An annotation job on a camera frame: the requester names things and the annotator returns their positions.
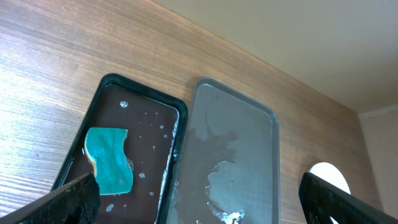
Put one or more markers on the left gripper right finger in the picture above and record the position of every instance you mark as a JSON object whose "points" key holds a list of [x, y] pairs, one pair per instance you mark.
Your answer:
{"points": [[322, 203]]}

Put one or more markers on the green yellow sponge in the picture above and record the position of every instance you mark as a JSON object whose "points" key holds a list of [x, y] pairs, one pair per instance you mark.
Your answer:
{"points": [[104, 148]]}

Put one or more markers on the large brown serving tray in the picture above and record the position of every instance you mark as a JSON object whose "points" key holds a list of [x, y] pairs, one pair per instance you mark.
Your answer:
{"points": [[228, 168]]}

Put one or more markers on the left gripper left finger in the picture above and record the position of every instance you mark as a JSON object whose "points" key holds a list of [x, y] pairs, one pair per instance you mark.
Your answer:
{"points": [[75, 202]]}

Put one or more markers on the white plate top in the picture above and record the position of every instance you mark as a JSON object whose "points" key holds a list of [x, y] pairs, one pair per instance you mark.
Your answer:
{"points": [[331, 174]]}

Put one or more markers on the black water basin tray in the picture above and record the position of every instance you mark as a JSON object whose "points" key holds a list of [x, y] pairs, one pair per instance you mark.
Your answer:
{"points": [[155, 124]]}

